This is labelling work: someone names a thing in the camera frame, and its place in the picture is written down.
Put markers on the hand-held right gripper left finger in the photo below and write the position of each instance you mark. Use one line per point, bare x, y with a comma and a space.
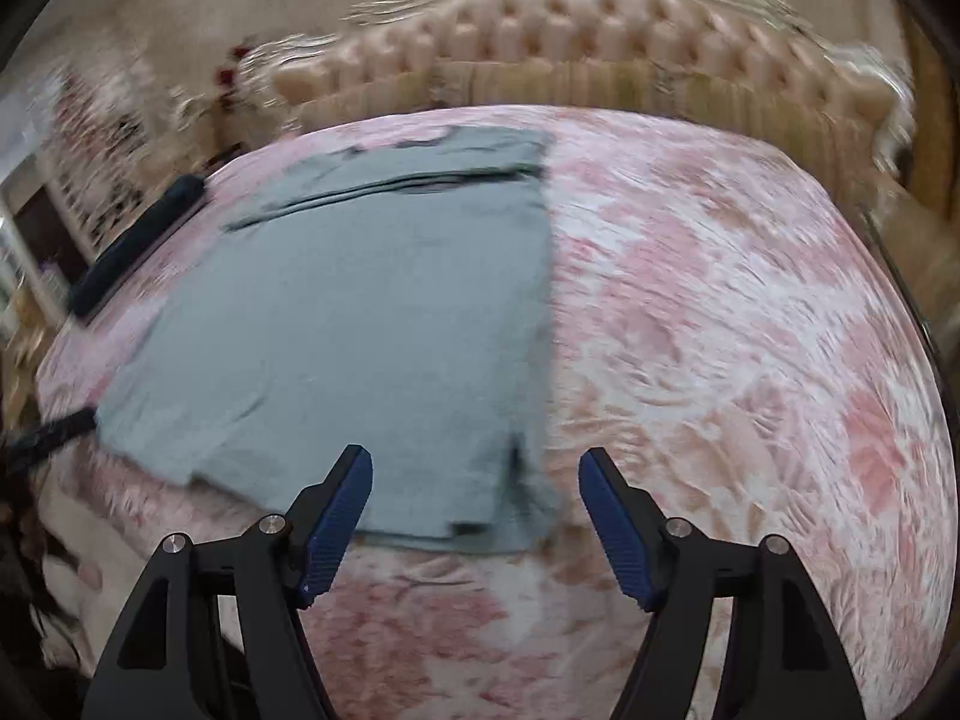
341, 517

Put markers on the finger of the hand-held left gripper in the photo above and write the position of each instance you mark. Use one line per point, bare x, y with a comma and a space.
60, 427

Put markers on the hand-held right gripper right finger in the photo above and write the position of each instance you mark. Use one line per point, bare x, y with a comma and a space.
611, 517

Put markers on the light blue long-sleeve shirt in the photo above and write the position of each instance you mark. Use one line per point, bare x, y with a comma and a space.
360, 315

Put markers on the pink floral blanket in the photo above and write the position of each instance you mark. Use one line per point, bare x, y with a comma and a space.
712, 352

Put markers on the dark folded garment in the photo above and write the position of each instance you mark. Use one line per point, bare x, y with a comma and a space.
135, 240

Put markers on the red roses in vase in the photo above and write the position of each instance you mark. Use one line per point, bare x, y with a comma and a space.
231, 75

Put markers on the tufted pink leather sofa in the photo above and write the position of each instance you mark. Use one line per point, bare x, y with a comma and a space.
600, 22

